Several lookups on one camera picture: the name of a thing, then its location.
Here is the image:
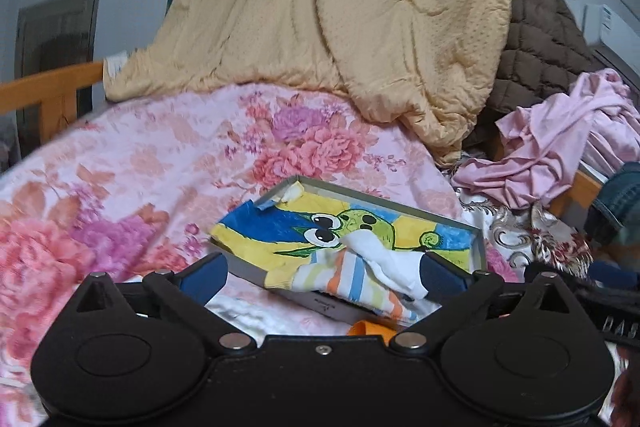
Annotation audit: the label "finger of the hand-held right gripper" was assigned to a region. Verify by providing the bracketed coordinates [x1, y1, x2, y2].
[588, 262, 640, 289]
[524, 261, 591, 290]

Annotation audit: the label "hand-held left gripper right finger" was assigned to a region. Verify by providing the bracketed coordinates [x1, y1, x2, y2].
[387, 251, 578, 354]

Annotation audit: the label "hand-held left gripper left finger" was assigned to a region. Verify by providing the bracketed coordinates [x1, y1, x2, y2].
[65, 252, 255, 354]

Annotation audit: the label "orange fabric piece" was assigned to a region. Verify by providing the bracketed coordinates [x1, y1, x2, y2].
[346, 318, 394, 339]

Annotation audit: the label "pastel striped sock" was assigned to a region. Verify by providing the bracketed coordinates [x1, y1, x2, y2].
[289, 249, 422, 326]

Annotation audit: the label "grey tray box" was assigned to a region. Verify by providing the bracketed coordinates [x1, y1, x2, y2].
[206, 174, 489, 329]

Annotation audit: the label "blue denim jeans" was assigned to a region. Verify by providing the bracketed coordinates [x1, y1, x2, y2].
[584, 161, 640, 249]

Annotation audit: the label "yellow blue cartoon picture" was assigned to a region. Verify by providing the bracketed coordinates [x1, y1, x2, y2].
[209, 181, 477, 290]

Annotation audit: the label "pink floral bedsheet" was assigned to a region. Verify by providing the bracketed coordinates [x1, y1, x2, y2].
[0, 83, 503, 427]

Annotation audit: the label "pink garment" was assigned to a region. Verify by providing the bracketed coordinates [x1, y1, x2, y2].
[451, 68, 640, 211]

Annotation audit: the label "brown quilted jacket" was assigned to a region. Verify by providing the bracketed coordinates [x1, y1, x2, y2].
[464, 0, 607, 154]

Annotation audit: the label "white air conditioner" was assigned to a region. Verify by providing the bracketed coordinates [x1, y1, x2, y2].
[580, 3, 640, 74]

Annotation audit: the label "grey door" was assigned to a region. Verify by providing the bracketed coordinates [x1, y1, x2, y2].
[14, 0, 102, 144]

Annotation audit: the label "yellow quilt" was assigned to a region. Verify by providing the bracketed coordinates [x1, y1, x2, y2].
[102, 0, 517, 168]

